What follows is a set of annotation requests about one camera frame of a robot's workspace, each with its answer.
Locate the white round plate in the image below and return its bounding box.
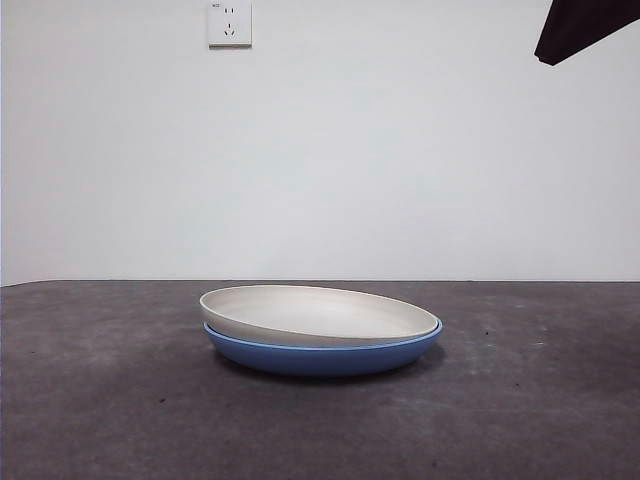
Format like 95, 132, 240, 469
199, 284, 440, 347

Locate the blue round plate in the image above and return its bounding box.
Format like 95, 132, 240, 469
203, 319, 445, 377

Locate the white wall socket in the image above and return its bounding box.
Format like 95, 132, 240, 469
208, 1, 253, 50

